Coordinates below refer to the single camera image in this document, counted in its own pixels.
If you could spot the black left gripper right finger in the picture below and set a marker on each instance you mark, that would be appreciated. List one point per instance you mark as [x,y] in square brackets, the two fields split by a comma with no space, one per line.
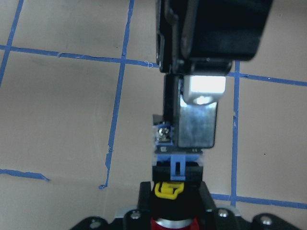
[210,211]

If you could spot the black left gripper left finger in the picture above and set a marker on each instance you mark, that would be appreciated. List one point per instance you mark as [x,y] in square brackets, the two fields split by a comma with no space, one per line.
[139,214]

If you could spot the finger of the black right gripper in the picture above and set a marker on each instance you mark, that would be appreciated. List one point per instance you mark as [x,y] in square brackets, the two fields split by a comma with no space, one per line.
[190,108]

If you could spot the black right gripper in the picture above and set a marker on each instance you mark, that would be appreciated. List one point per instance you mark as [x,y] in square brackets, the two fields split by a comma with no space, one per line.
[206,36]

